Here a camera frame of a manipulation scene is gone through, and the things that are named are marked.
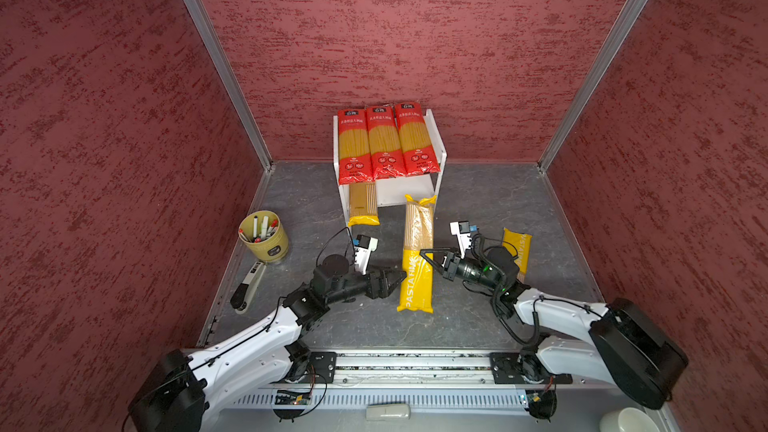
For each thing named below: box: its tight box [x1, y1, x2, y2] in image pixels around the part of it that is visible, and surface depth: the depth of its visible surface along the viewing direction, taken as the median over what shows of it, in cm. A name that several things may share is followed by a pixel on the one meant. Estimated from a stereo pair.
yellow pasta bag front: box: [348, 182, 380, 227], surface depth 87 cm
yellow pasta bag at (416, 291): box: [397, 195, 437, 313], surface depth 76 cm
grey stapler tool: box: [230, 261, 266, 315], surface depth 86 cm
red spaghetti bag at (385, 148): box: [365, 105, 407, 181], surface depth 78 cm
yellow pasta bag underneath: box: [502, 227, 533, 284], surface depth 97 cm
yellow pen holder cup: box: [238, 210, 289, 262], surface depth 89 cm
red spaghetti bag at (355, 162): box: [337, 108, 375, 185], surface depth 77 cm
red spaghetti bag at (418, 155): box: [395, 102, 441, 177], surface depth 79 cm
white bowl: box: [599, 407, 661, 432], surface depth 62 cm
